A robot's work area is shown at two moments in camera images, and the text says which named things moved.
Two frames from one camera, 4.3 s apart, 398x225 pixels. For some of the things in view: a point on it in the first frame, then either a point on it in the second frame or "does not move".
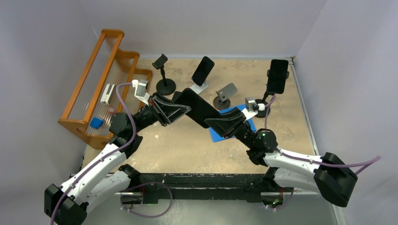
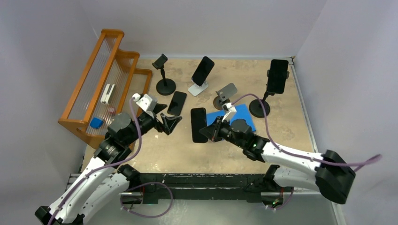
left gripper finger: x=177 y=115 to x=170 y=123
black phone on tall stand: x=277 y=76 does not move
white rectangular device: x=107 y=93 does not move
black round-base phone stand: x=165 y=86 does not move
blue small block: x=96 y=123 does not move
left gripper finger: x=185 y=109 to x=158 y=107
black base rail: x=243 y=187 does not move
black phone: x=202 y=71 does not move
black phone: x=201 y=110 to x=198 y=116
